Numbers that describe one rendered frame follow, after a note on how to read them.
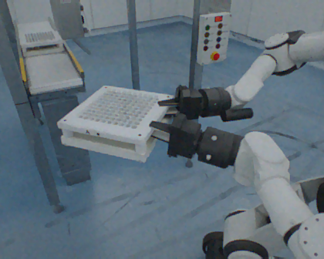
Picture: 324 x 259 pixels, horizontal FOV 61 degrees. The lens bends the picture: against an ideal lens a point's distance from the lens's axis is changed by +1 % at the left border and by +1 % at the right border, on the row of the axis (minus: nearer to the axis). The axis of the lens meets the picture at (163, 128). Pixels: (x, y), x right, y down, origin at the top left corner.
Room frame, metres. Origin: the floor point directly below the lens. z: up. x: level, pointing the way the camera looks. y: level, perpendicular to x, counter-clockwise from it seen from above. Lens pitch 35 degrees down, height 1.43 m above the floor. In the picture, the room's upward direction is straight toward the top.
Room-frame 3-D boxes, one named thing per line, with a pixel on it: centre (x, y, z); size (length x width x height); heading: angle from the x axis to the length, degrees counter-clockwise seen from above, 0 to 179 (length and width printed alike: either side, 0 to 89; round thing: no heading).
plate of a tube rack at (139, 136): (0.67, 0.12, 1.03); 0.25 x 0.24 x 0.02; 160
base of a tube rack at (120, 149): (0.67, 0.12, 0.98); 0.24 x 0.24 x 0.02; 70
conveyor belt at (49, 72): (1.87, 0.83, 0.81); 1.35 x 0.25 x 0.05; 26
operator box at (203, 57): (1.54, -0.28, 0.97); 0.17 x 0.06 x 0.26; 116
